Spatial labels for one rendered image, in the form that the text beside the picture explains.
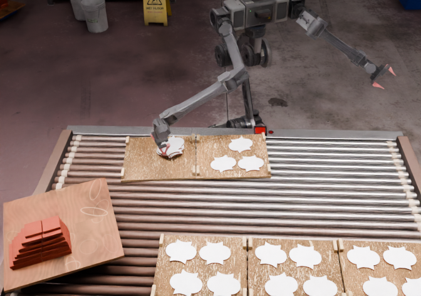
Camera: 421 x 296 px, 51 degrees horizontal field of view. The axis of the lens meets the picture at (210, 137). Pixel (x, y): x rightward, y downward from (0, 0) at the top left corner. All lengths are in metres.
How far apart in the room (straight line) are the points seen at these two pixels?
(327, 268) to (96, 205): 1.12
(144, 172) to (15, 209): 0.67
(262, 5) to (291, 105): 1.86
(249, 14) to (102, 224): 1.51
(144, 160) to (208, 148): 0.38
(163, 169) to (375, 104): 2.76
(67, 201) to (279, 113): 2.61
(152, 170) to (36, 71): 3.12
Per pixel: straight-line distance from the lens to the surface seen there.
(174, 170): 2.48
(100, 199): 2.27
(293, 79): 4.88
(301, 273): 2.11
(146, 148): 2.64
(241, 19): 2.81
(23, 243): 2.02
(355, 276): 2.15
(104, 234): 2.13
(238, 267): 2.09
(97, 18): 5.87
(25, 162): 4.22
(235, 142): 2.63
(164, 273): 2.09
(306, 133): 2.78
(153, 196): 2.40
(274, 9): 2.90
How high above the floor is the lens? 2.70
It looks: 41 degrees down
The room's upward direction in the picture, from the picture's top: 1 degrees counter-clockwise
